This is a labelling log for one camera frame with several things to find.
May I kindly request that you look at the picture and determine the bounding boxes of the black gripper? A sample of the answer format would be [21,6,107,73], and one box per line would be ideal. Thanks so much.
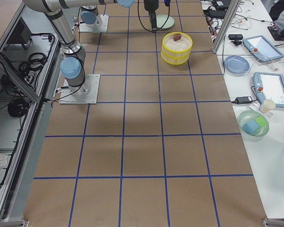
[143,0,159,32]

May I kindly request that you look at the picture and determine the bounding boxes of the dark red bun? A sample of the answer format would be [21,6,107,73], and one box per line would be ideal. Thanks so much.
[173,33,182,41]

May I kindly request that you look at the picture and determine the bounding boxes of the yellow bamboo steamer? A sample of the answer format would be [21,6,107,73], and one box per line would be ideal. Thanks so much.
[161,32,193,57]
[160,51,190,65]

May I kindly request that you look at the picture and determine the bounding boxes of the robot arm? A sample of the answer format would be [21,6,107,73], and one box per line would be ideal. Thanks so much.
[76,5,102,28]
[23,0,134,96]

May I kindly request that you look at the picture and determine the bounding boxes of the blue plate stack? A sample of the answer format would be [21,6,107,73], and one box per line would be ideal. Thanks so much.
[224,55,250,76]

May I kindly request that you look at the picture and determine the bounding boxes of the light green plate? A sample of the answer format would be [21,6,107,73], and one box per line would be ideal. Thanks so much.
[156,15,175,30]

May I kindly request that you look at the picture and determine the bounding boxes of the black webcam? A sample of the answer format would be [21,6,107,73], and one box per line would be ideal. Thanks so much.
[228,34,243,46]

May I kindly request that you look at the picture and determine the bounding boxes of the upper teach pendant tablet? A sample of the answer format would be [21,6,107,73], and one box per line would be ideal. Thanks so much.
[242,35,284,62]

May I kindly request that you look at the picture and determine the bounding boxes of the teach pendant tablet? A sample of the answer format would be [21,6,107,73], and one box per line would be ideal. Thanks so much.
[242,35,284,62]
[253,72,284,108]

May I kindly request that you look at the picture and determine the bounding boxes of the black power adapter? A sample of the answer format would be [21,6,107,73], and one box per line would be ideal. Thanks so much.
[231,96,256,105]

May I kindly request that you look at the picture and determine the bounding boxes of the lower teach pendant tablet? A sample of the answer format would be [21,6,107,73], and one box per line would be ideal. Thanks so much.
[253,72,284,108]

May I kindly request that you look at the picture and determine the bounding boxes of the paper cup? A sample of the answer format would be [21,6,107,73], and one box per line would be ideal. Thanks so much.
[259,99,276,113]

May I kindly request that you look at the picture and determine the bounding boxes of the green bowl with blocks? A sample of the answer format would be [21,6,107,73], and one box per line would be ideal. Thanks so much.
[238,110,269,137]

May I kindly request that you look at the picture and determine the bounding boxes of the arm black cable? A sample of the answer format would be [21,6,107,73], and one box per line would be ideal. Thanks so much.
[136,0,154,33]

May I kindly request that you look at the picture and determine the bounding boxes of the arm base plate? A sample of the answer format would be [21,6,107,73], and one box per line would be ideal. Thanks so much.
[59,74,100,105]
[79,14,109,33]

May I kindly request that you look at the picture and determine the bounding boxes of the aluminium frame post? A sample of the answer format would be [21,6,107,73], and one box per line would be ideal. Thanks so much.
[212,0,241,54]

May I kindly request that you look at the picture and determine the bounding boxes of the coiled black cables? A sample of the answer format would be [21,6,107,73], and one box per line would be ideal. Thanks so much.
[7,96,29,118]

